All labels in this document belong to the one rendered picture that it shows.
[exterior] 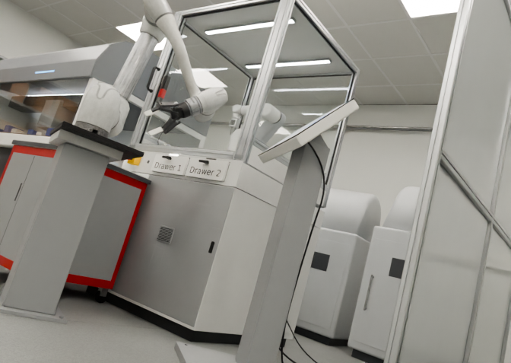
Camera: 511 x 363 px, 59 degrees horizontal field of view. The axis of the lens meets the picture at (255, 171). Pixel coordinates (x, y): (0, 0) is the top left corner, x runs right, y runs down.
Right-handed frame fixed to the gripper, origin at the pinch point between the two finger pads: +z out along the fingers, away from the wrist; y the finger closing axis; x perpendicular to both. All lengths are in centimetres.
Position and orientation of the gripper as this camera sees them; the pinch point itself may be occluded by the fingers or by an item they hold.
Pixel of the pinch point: (148, 123)
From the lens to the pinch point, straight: 222.0
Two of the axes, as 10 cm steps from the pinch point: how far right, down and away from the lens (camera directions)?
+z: -8.5, 4.0, -3.4
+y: 0.5, -5.9, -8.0
